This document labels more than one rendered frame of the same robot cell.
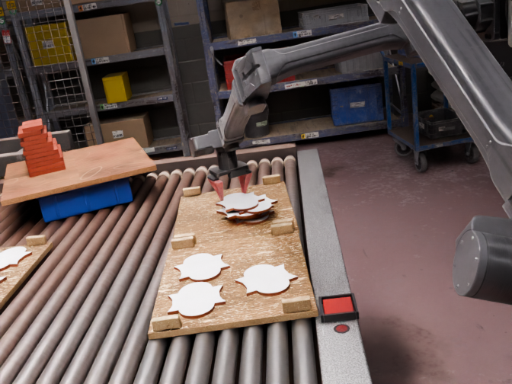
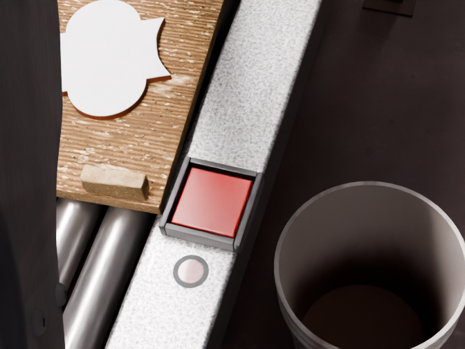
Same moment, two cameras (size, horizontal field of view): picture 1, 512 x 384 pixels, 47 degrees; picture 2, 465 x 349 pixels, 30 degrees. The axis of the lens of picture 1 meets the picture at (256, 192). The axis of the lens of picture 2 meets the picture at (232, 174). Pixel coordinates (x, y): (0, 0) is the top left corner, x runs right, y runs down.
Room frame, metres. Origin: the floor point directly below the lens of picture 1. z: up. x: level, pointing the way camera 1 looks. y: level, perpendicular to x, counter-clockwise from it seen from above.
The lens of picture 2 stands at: (0.70, -0.29, 1.61)
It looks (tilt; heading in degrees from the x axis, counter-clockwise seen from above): 59 degrees down; 21
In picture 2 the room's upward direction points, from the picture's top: 10 degrees counter-clockwise
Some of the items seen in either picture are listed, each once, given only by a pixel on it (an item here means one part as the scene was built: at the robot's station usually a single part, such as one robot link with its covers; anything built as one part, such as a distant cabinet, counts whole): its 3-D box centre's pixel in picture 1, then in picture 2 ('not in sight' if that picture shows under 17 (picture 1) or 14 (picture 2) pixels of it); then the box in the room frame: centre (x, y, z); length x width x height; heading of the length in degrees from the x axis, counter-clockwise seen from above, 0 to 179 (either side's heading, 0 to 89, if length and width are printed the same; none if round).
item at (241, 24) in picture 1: (251, 17); not in sight; (5.78, -0.20, 1.26); 0.49 x 0.38 x 0.34; 95
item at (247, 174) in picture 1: (238, 181); not in sight; (1.65, 0.05, 1.03); 0.07 x 0.07 x 0.09; 25
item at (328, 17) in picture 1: (332, 16); not in sight; (5.69, -0.95, 1.16); 0.60 x 0.40 x 0.15; 91
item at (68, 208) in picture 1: (83, 187); not in sight; (2.01, 0.61, 0.97); 0.31 x 0.31 x 0.10; 17
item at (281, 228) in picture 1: (282, 228); not in sight; (1.43, -0.05, 0.95); 0.06 x 0.02 x 0.03; 89
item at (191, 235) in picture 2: (337, 307); (212, 203); (1.05, -0.13, 0.92); 0.08 x 0.08 x 0.02; 85
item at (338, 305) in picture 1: (337, 308); (212, 204); (1.05, -0.13, 0.92); 0.06 x 0.06 x 0.01; 85
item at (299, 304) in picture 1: (296, 304); (115, 183); (1.04, -0.05, 0.95); 0.06 x 0.02 x 0.03; 89
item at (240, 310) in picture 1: (233, 277); (54, 14); (1.24, 0.08, 0.93); 0.41 x 0.35 x 0.02; 179
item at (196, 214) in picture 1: (233, 212); not in sight; (1.65, 0.08, 0.93); 0.41 x 0.35 x 0.02; 0
